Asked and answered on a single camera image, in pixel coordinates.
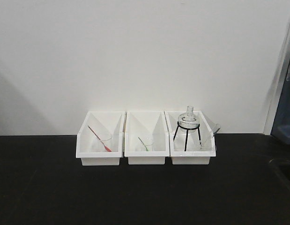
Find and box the clear pipette in right bin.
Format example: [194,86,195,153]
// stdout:
[201,123,221,149]

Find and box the left white storage bin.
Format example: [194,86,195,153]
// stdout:
[76,111,126,166]

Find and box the middle white storage bin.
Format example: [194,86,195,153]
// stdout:
[124,111,170,165]

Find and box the small beaker in middle bin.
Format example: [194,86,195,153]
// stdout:
[141,138,154,152]

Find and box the black lab sink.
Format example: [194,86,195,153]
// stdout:
[269,158,290,192]

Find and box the white storage bin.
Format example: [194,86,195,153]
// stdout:
[76,111,126,166]
[124,111,170,165]
[164,111,216,165]

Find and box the red pipette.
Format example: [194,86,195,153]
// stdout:
[88,125,112,152]

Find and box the right white storage bin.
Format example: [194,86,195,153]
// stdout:
[164,111,216,165]

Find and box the small beaker in left bin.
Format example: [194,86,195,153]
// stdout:
[99,133,112,152]

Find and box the round glass flask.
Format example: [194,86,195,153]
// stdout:
[178,105,200,129]

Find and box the green pipette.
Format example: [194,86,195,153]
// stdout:
[138,137,148,151]

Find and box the blue object at right edge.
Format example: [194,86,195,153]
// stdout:
[271,59,290,145]

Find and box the black wire tripod stand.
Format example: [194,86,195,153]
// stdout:
[172,121,202,152]

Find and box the small beaker in bin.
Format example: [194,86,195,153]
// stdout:
[141,138,154,152]
[99,133,112,152]

